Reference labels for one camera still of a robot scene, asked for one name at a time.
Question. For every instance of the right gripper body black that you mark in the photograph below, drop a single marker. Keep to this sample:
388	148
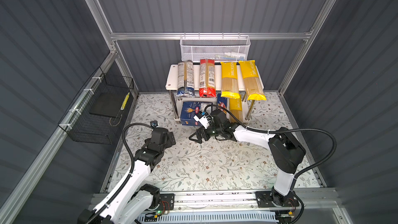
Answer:
213	130

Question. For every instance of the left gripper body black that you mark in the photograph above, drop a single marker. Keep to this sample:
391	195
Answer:
169	142

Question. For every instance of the large blue Barilla box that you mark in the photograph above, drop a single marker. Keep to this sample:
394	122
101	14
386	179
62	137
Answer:
189	111

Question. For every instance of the slim blue Barilla spaghetti box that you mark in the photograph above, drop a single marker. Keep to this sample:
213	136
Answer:
222	101

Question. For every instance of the yellow Pastatime spaghetti bag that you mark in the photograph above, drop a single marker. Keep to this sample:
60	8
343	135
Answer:
229	80
252	81

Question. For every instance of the dark blue spaghetti bag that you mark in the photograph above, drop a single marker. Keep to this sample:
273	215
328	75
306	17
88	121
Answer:
185	80

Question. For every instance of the red spaghetti bag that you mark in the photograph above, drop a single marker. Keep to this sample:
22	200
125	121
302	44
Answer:
207	87

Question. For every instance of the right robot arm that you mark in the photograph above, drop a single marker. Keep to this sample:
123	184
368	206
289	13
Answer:
285	149

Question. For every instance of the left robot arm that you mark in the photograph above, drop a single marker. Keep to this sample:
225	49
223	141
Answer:
130	198

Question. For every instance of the white two-tier shelf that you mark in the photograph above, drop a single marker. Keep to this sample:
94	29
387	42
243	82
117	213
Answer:
177	103

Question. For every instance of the floral patterned table mat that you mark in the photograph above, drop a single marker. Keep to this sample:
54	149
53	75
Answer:
189	166

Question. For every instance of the yellow marker in basket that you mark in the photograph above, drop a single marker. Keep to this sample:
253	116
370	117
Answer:
125	101

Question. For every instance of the tubes in white basket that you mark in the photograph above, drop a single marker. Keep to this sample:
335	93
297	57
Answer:
230	56

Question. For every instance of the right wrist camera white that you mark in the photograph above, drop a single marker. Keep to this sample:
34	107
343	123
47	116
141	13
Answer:
203	118

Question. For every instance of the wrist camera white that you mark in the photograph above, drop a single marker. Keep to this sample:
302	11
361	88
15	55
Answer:
203	118
154	124

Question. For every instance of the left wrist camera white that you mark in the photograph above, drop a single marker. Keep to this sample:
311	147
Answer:
154	124

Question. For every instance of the black wire basket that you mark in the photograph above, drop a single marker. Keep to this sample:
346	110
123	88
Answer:
97	118

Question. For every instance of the white wire mesh basket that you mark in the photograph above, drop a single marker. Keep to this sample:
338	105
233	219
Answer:
197	47

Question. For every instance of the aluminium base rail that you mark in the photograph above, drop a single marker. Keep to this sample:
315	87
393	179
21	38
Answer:
318	206

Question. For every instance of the aluminium frame profile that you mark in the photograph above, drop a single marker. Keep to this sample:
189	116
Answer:
53	51

